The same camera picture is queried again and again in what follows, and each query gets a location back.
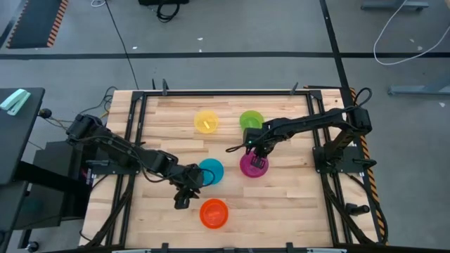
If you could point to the yellow plastic cup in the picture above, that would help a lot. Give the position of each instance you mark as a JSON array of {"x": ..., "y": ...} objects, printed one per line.
[{"x": 206, "y": 122}]

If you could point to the orange plastic bowl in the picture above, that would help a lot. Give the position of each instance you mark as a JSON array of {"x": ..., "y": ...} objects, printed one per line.
[{"x": 213, "y": 213}]

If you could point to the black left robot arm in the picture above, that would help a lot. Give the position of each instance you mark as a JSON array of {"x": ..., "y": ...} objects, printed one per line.
[{"x": 116, "y": 147}]

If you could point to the black control box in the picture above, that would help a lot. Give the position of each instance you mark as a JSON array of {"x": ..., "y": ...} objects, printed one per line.
[{"x": 59, "y": 179}]

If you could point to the mint green stapler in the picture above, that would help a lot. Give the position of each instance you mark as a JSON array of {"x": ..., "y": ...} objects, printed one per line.
[{"x": 14, "y": 101}]

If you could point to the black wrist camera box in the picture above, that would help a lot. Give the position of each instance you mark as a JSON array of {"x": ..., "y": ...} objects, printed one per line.
[{"x": 252, "y": 137}]

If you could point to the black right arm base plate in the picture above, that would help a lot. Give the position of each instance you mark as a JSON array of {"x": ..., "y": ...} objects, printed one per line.
[{"x": 337, "y": 160}]

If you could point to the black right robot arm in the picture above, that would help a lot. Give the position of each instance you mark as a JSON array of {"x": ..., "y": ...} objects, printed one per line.
[{"x": 316, "y": 121}]

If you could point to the black aluminium table frame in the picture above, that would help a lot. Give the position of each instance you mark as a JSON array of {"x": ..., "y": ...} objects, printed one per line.
[{"x": 225, "y": 93}]

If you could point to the black side table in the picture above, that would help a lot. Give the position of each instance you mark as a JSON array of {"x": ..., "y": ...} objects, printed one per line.
[{"x": 15, "y": 140}]

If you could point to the magenta plastic bowl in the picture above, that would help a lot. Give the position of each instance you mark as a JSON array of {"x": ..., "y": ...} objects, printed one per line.
[{"x": 246, "y": 170}]

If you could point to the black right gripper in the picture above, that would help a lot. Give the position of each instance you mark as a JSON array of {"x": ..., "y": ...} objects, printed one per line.
[{"x": 265, "y": 144}]

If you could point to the green plastic bowl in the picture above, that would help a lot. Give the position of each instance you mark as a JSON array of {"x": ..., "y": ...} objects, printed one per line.
[{"x": 250, "y": 119}]

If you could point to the black cylindrical camera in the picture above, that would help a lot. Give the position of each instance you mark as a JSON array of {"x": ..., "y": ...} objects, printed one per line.
[{"x": 358, "y": 209}]

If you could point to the blue plastic bowl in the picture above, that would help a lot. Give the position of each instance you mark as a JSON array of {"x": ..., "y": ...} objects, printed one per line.
[{"x": 216, "y": 168}]

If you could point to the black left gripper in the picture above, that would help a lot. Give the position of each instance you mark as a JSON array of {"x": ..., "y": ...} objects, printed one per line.
[{"x": 188, "y": 177}]

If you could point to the black mat with orange stripes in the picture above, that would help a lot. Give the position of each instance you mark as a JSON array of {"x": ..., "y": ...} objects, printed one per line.
[{"x": 35, "y": 21}]

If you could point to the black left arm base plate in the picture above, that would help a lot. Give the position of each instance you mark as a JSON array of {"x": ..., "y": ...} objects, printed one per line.
[{"x": 112, "y": 168}]

